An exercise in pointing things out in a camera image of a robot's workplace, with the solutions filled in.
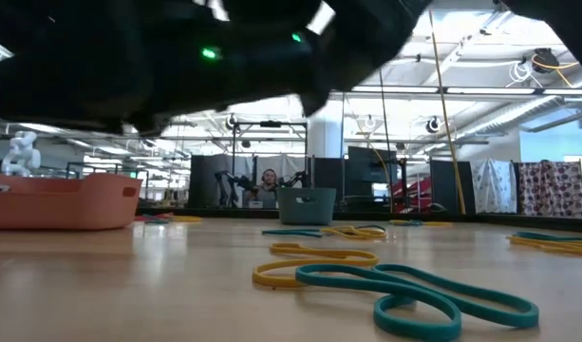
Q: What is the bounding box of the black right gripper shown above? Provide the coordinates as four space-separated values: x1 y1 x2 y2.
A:
128 0 339 137

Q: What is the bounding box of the red rubber band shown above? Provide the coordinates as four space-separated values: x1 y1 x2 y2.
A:
133 213 176 223

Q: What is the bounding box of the grey curtain panel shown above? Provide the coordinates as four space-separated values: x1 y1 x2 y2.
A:
189 153 253 210

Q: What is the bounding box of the person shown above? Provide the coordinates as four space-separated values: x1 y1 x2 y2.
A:
245 168 281 210

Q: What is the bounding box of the dark blue plastic basket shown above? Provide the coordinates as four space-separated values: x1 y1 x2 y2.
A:
276 186 338 226

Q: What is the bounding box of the black monitor screen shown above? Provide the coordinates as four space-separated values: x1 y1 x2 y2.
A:
347 145 400 185

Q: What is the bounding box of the orange plastic basket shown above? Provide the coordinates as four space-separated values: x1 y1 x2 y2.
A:
0 172 143 232

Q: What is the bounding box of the red machine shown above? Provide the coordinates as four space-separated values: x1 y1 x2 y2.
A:
391 176 434 214

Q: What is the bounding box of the white humanoid robot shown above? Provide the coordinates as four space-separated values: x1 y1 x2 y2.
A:
0 130 43 178

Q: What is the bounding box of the black partition panel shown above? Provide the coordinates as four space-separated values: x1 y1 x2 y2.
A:
430 160 475 214

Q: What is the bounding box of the white dotted cloth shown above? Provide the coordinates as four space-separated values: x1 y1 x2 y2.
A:
470 158 518 215

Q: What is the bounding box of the purple dotted cloth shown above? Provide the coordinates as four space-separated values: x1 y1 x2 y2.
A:
516 161 582 219

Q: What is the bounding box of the black metal rig frame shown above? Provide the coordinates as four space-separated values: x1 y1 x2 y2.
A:
231 120 310 210

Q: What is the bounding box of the black hanging cable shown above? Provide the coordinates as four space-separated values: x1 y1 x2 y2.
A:
378 68 396 214

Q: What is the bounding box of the yellow hanging cable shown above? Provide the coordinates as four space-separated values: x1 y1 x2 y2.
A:
426 9 467 216

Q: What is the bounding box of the white coiled cable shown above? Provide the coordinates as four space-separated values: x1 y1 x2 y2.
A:
507 60 534 87

